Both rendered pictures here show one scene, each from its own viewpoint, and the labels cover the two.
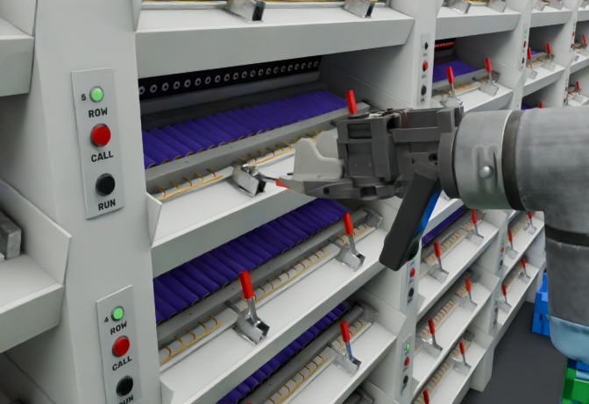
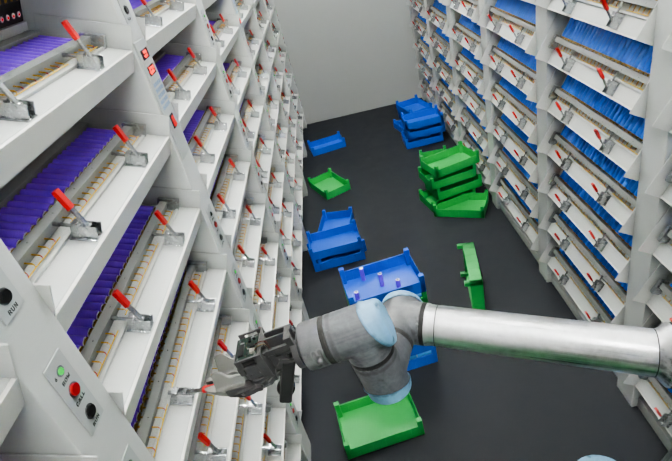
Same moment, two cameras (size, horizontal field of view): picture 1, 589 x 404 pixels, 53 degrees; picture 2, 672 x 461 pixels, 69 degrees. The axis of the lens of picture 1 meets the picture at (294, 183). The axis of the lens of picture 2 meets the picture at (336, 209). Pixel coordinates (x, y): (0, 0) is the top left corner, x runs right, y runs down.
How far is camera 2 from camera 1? 54 cm
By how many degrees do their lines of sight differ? 30
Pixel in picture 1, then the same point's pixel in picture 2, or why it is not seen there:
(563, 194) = (354, 356)
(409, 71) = (210, 236)
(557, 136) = (343, 337)
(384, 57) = not seen: hidden behind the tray
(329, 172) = (237, 381)
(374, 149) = (260, 367)
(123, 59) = (128, 433)
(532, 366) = (326, 296)
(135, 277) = not seen: outside the picture
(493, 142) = (317, 348)
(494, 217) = (272, 237)
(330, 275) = not seen: hidden behind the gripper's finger
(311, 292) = (227, 402)
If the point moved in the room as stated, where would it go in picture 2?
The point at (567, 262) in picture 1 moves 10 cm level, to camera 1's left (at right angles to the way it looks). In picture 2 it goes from (366, 377) to (323, 411)
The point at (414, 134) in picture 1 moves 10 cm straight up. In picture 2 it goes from (275, 351) to (259, 310)
